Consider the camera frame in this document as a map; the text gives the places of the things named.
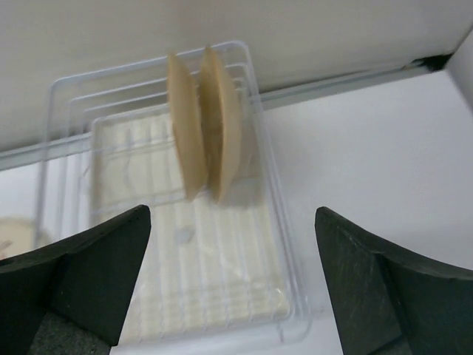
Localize pink and cream plate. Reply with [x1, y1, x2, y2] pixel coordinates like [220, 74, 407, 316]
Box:
[1, 217, 51, 260]

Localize floral cream plate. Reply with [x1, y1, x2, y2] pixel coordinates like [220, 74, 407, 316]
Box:
[166, 53, 208, 201]
[199, 47, 243, 203]

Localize white drip tray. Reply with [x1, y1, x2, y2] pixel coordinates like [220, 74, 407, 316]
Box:
[89, 114, 290, 343]

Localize white wire dish rack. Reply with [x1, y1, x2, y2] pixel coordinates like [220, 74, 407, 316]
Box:
[36, 41, 312, 345]

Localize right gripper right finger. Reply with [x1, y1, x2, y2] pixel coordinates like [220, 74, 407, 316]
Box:
[314, 207, 472, 354]

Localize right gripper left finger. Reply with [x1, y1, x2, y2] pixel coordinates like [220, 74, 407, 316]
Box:
[1, 205, 151, 354]

